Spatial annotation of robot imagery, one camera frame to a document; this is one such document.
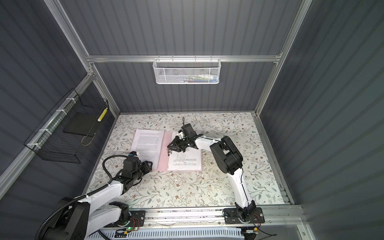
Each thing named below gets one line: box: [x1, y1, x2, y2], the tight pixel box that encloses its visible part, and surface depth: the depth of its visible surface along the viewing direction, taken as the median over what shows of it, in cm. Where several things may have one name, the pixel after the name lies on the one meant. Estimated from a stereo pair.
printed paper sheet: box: [130, 128, 165, 170], surface depth 104 cm
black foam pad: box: [63, 111, 99, 137], surface depth 77 cm
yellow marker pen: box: [97, 107, 108, 122], surface depth 82 cm
